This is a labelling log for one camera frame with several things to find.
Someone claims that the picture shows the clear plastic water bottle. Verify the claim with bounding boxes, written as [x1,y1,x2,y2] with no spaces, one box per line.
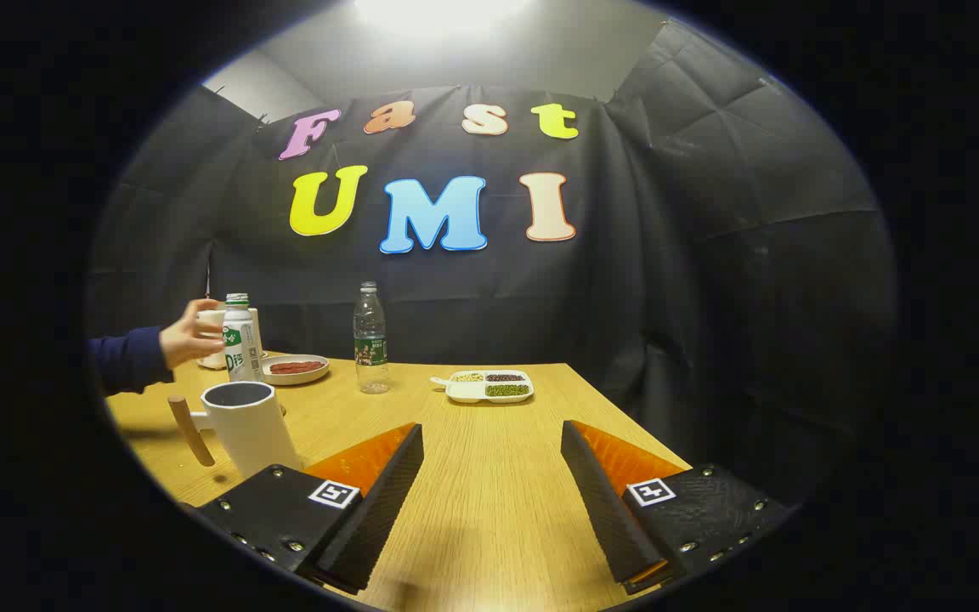
[354,281,390,395]

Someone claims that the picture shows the black backdrop cloth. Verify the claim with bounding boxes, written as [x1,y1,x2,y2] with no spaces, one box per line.
[86,17,898,511]

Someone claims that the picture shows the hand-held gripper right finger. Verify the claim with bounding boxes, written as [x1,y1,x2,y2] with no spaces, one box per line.
[560,420,798,596]

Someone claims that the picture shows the ceiling light panel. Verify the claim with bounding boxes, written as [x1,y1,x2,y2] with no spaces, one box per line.
[354,0,533,39]

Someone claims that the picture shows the white juice bottle green label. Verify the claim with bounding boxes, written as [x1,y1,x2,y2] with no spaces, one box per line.
[223,293,265,383]

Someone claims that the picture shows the white cup with wooden handle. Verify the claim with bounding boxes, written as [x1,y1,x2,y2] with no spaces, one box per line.
[168,381,303,481]

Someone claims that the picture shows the wooden table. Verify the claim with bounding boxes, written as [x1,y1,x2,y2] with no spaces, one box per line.
[105,357,694,612]

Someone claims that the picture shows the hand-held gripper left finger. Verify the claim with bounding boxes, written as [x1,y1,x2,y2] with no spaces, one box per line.
[197,422,425,594]

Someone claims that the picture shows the white divided dish with beans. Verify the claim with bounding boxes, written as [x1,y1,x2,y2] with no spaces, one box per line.
[430,370,535,404]

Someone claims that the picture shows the round beige plate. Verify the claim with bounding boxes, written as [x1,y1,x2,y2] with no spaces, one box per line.
[262,354,331,387]

